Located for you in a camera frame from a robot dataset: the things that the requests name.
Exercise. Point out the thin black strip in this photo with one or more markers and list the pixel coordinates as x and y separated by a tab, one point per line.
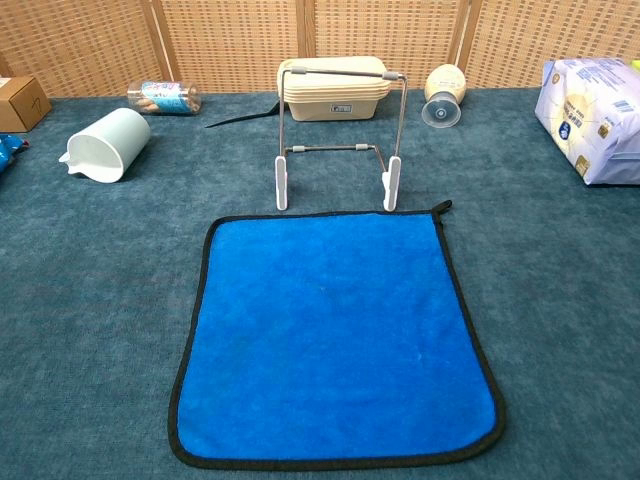
240	119

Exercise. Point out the pale blue plastic mug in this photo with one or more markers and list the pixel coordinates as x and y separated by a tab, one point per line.
115	140

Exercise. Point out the brown cardboard box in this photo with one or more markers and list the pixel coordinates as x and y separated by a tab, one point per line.
20	105

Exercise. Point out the cream squeeze bottle clear cap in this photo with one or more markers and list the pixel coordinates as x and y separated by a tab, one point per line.
445	82

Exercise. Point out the clear snack jar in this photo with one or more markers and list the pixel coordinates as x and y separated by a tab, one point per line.
165	97

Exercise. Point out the blue snack bag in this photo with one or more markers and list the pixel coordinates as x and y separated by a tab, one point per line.
7	150

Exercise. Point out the pale purple tissue pack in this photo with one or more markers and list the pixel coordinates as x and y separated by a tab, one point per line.
590	120

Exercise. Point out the teal table cloth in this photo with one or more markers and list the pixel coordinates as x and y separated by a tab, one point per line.
100	300

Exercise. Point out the blue microfibre towel black trim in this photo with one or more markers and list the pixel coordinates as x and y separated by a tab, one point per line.
330	325

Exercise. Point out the cream plastic lunch box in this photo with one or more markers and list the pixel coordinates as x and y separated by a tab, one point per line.
325	107

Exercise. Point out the woven bamboo folding screen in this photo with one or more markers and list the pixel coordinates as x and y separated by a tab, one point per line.
225	40

